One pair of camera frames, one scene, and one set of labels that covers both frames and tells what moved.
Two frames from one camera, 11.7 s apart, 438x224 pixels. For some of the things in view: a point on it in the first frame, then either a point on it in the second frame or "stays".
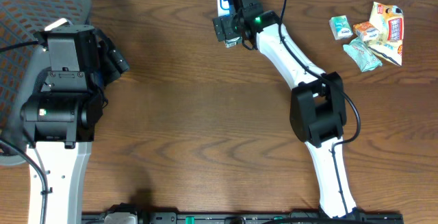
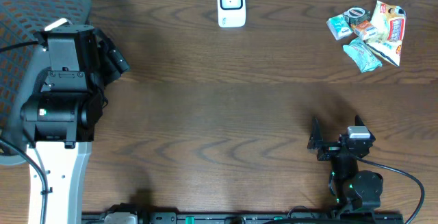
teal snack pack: x=362 y=55 stays
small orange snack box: x=366 y=31 stays
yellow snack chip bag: x=389 y=19 stays
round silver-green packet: x=233 y=42 -> x=356 y=15
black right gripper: x=226 y=31 -> x=316 y=142
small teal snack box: x=340 y=27 stays
